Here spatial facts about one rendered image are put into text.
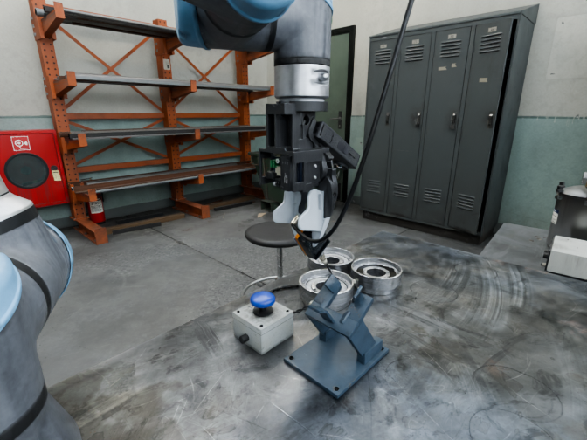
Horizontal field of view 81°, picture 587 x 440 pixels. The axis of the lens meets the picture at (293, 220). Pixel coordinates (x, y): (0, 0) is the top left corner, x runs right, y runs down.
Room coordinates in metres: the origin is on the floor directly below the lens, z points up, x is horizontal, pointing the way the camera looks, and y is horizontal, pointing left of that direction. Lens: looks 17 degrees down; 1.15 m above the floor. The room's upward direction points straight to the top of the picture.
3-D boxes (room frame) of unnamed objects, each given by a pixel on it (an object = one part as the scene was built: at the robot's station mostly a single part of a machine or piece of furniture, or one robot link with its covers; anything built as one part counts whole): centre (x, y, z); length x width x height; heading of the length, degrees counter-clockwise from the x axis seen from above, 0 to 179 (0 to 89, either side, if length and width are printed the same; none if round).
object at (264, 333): (0.48, 0.05, 0.82); 0.08 x 0.07 x 0.05; 136
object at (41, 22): (3.98, 1.24, 1.05); 2.38 x 0.70 x 2.10; 136
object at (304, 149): (0.49, -0.01, 1.11); 0.09 x 0.08 x 0.12; 135
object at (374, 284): (0.66, -0.17, 0.82); 0.10 x 0.10 x 0.04
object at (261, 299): (0.48, 0.05, 0.85); 0.04 x 0.04 x 0.05
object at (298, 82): (0.50, -0.01, 1.19); 0.08 x 0.08 x 0.05
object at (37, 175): (3.28, 2.37, 0.50); 0.91 x 0.24 x 1.00; 136
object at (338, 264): (0.72, -0.09, 0.82); 0.10 x 0.10 x 0.04
